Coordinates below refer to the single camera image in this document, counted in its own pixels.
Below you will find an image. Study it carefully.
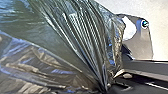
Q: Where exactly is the grey trash bag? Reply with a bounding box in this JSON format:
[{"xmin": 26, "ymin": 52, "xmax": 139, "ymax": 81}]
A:
[{"xmin": 0, "ymin": 0, "xmax": 127, "ymax": 94}]

